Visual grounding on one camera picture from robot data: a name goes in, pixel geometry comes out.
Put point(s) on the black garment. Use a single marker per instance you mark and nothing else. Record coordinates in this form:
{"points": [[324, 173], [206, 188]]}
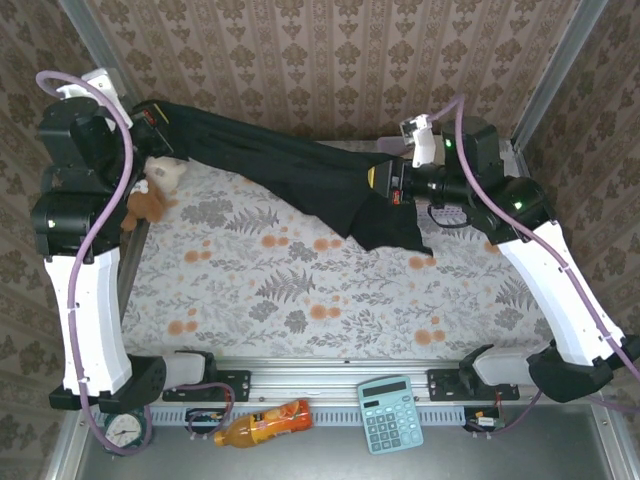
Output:
{"points": [[300, 175]]}

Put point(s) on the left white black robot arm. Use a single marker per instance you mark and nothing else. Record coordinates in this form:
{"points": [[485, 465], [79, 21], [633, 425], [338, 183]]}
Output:
{"points": [[95, 320]]}

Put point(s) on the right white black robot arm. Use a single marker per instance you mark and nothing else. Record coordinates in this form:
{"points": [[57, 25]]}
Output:
{"points": [[555, 290]]}

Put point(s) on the white plush toy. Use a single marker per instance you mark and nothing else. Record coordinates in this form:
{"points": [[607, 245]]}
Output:
{"points": [[165, 172]]}

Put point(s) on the purple plastic basket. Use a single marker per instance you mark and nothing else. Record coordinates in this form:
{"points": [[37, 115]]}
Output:
{"points": [[450, 214]]}

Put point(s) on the brown plush dog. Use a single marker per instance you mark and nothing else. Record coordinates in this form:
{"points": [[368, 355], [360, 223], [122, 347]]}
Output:
{"points": [[145, 205]]}

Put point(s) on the floral tablecloth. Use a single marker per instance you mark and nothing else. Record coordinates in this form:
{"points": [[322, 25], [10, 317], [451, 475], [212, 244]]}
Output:
{"points": [[300, 300]]}

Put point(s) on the teal calculator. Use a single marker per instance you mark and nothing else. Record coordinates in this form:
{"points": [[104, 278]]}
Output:
{"points": [[391, 417]]}

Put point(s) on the orange juice bottle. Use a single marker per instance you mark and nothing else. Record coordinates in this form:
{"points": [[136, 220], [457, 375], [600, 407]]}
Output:
{"points": [[270, 422]]}

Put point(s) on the small electronics board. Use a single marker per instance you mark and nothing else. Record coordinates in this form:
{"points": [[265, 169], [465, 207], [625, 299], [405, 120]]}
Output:
{"points": [[205, 417], [485, 420]]}

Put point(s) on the green alarm clock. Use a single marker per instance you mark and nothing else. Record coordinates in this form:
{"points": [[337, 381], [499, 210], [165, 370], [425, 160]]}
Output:
{"points": [[122, 430]]}

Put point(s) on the grey metal shelf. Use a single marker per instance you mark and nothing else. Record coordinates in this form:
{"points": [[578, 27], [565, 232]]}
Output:
{"points": [[325, 465]]}

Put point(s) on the aluminium frame post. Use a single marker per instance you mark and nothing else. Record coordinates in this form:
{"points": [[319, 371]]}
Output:
{"points": [[95, 40], [560, 70]]}

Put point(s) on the aluminium table side rail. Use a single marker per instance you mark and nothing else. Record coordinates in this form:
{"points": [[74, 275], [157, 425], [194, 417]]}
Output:
{"points": [[131, 270]]}

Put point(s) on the aluminium mounting rail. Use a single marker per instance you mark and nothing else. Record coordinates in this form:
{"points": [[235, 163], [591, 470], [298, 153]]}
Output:
{"points": [[325, 382]]}

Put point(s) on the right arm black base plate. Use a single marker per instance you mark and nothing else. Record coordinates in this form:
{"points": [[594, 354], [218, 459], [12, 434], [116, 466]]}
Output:
{"points": [[445, 385]]}

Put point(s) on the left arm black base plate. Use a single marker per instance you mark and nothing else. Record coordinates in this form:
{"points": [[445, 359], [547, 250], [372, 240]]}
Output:
{"points": [[235, 385]]}

